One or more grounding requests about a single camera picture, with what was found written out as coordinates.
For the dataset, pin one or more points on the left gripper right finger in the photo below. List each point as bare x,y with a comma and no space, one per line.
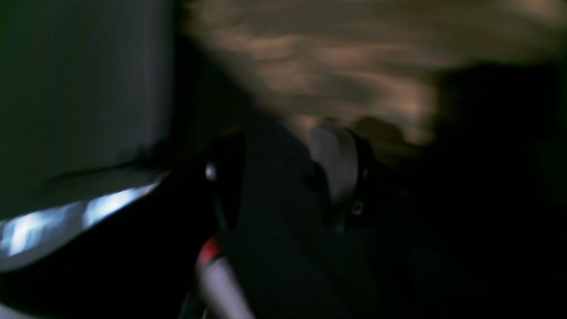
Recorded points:
345,158

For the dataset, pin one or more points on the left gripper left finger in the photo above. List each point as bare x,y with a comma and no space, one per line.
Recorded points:
224,171

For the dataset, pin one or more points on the camouflage t-shirt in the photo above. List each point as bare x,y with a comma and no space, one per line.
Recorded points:
352,58

